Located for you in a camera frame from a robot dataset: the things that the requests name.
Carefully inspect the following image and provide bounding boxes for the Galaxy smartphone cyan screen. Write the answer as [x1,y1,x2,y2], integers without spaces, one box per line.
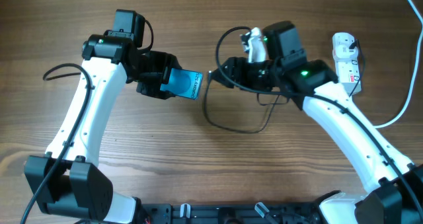
[160,68,203,100]

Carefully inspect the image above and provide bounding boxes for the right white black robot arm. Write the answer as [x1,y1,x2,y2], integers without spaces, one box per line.
[208,21,422,223]

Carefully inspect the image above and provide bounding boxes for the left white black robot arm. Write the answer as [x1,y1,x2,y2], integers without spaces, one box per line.
[21,9,196,223]

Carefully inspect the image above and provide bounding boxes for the white charger plug adapter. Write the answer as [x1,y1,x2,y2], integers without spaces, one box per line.
[332,44,358,62]

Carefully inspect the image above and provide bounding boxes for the white power strip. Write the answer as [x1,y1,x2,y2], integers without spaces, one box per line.
[332,32,361,96]

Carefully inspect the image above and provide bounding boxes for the white power strip cord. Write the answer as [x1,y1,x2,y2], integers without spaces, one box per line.
[373,0,423,130]

